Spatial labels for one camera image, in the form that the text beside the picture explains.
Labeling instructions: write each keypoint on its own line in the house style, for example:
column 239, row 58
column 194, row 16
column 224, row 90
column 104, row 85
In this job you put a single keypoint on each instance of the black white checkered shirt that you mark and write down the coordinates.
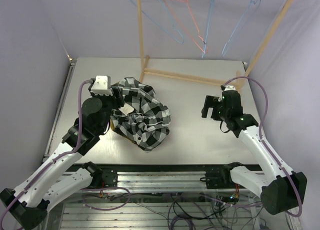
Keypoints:
column 155, row 119

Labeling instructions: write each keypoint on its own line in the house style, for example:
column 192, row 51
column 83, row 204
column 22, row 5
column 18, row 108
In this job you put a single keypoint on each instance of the blue wire hanger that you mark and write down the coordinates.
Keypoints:
column 157, row 12

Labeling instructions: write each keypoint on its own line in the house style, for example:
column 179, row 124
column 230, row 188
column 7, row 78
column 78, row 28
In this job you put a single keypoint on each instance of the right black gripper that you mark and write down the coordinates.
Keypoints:
column 212, row 101

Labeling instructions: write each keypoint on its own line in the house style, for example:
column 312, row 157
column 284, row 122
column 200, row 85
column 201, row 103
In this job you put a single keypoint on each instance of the aluminium frame base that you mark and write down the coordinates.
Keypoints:
column 194, row 154

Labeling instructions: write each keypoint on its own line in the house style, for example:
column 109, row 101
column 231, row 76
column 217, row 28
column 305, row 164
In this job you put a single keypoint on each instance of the yellow plaid shirt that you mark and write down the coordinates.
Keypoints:
column 128, row 126

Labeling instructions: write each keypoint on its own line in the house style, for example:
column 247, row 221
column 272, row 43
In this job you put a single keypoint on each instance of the blue hanger of checkered shirt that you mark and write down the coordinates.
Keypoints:
column 244, row 20

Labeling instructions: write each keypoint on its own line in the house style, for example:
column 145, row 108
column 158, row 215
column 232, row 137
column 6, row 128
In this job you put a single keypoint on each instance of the blue hanger of plaid shirt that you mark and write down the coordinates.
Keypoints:
column 208, row 24

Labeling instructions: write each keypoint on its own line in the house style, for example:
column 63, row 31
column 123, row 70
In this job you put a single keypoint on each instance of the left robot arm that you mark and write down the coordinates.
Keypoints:
column 31, row 201

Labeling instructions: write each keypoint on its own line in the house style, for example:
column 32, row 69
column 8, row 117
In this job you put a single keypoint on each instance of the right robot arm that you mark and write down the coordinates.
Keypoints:
column 279, row 188

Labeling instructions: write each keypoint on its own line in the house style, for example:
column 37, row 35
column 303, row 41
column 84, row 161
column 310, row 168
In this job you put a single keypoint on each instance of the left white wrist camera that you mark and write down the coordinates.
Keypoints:
column 101, row 86

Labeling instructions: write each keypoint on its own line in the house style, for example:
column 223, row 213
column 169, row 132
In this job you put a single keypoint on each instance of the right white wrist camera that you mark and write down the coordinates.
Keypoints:
column 229, row 88

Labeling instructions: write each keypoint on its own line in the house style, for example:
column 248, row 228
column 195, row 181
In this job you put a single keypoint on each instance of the checkered shirt paper tag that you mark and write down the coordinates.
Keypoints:
column 126, row 109

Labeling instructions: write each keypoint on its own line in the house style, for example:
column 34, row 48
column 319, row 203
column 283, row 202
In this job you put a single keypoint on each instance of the pink hanger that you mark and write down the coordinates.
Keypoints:
column 183, row 14

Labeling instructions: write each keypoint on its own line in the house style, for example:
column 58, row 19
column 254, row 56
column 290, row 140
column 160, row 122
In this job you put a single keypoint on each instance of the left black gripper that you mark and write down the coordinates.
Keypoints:
column 118, row 100

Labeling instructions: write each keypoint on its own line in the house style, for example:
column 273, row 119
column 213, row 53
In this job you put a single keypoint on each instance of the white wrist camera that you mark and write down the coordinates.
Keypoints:
column 101, row 86
column 229, row 88

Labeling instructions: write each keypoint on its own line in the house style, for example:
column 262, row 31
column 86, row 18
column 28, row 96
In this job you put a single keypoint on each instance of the wooden clothes rack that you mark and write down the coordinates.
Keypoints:
column 144, row 60

